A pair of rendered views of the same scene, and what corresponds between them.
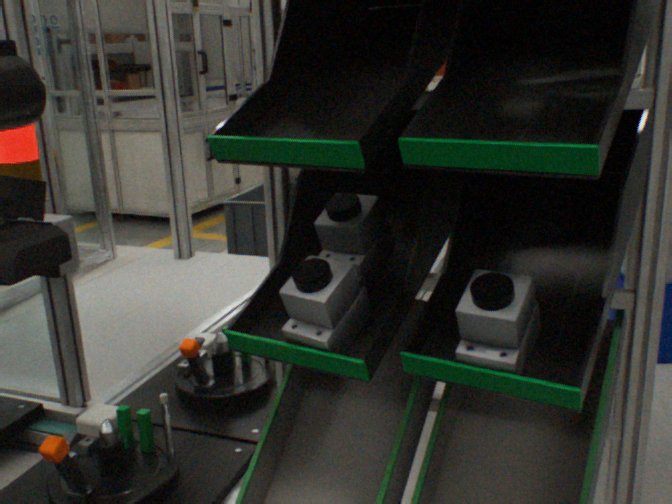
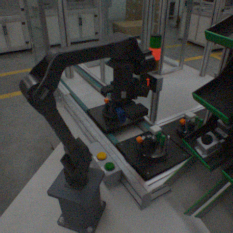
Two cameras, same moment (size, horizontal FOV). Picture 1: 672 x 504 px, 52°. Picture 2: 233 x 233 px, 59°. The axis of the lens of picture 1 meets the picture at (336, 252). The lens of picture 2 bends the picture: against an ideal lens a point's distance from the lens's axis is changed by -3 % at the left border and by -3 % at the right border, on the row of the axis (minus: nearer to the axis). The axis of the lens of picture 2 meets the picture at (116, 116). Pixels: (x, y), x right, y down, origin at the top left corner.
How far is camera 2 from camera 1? 21 cm
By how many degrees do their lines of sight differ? 38
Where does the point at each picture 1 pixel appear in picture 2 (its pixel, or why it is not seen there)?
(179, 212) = (204, 61)
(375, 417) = (216, 173)
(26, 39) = (165, 25)
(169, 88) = (214, 21)
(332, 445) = (202, 173)
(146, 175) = not seen: hidden behind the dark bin
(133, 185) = (201, 34)
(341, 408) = not seen: hidden behind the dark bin
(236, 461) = (182, 157)
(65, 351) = (153, 108)
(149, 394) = (170, 126)
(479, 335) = not seen: outside the picture
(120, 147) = (200, 21)
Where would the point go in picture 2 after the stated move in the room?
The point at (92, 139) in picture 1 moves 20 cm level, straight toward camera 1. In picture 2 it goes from (185, 32) to (184, 37)
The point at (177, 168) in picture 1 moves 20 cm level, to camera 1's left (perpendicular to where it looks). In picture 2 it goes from (208, 48) to (186, 43)
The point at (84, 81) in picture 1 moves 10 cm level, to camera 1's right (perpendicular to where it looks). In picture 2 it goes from (188, 14) to (199, 15)
